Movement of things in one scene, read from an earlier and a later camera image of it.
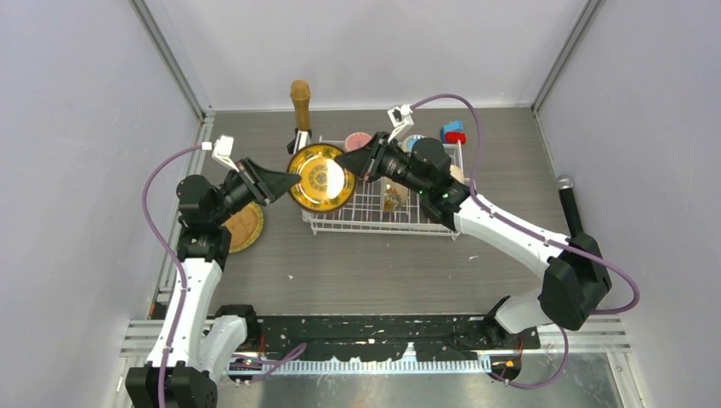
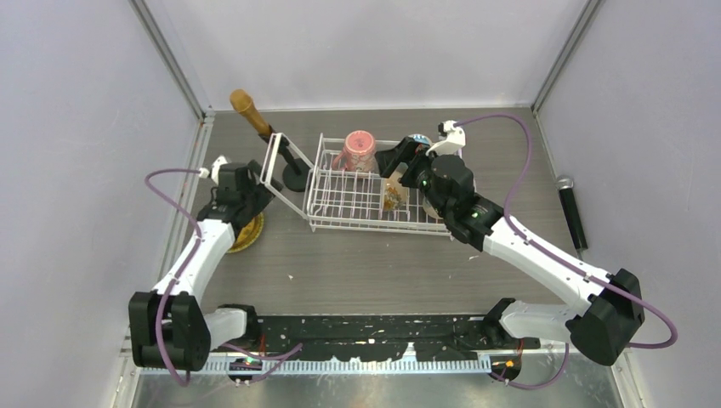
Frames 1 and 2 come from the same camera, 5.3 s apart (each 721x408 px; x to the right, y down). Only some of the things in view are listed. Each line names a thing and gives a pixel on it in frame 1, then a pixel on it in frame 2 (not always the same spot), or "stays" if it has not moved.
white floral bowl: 394,195 stays
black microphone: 564,185 stays
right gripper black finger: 360,161 → 387,159
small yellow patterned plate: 326,184 → 249,235
